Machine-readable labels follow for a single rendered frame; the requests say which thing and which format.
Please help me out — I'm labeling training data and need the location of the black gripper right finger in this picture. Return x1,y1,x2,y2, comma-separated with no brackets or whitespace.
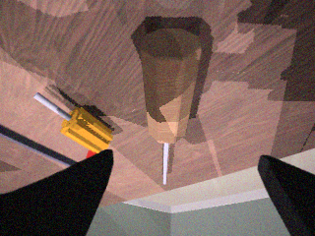
257,155,315,236

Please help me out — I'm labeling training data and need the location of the small red block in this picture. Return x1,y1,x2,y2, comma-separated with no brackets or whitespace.
86,150,96,158

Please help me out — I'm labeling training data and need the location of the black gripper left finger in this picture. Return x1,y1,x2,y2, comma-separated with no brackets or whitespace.
0,149,113,236

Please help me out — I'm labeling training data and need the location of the grey l-shaped hex key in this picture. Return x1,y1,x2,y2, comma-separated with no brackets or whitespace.
0,125,78,167

